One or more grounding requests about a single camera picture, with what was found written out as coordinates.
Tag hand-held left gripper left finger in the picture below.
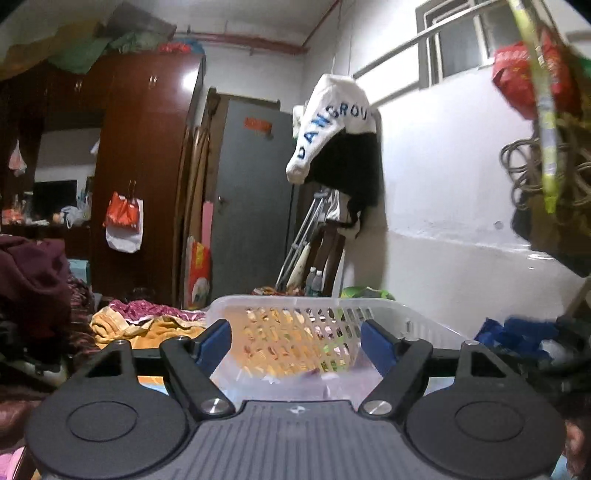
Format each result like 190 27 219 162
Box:
85 318 236 420

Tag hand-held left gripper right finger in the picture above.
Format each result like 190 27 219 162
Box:
358 318 509 418

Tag translucent white plastic basket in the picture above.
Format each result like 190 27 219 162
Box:
205 295 476 409

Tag green and white bag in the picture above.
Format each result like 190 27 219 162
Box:
341 286 396 302

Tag yellow blanket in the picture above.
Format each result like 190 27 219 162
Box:
90 307 208 355

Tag red gift bag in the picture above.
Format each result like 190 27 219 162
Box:
185 236 212 310

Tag magenta floral cloth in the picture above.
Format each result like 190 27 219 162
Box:
108 299 207 325

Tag pink board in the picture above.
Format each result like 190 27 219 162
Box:
202 200 216 245

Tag metal crutches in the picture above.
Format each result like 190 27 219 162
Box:
276 189 334 289

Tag blue cloth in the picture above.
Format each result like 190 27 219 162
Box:
475 316 561 361

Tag grey door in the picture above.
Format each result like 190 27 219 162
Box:
210 92 301 296

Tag orange and white plastic bag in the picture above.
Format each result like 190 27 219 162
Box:
102 191 145 254

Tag leaning wooden boards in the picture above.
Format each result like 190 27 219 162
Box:
181 88 219 305

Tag maroon garment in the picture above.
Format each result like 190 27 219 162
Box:
0 234 74 354

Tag dark hanging bag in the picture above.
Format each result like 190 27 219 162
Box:
512 194 591 278

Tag television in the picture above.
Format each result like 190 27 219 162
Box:
33 180 78 223

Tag brown wooden wardrobe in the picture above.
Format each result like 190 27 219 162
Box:
0 51 206 305

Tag white and black hanging garment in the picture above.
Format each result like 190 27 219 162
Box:
285 74 384 238

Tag pink hanging plastic bag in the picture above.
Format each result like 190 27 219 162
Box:
8 141 27 177

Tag green snack packet strip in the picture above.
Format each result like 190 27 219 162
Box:
508 0 563 214

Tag red plastic bag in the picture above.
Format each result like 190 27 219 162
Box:
492 28 578 121

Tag red ceiling pipe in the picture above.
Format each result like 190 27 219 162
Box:
187 0 343 56

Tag window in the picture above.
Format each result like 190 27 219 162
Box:
416 0 527 88

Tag coiled rope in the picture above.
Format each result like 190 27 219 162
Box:
501 134 591 209

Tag grey metal rail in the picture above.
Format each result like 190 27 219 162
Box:
353 18 467 80

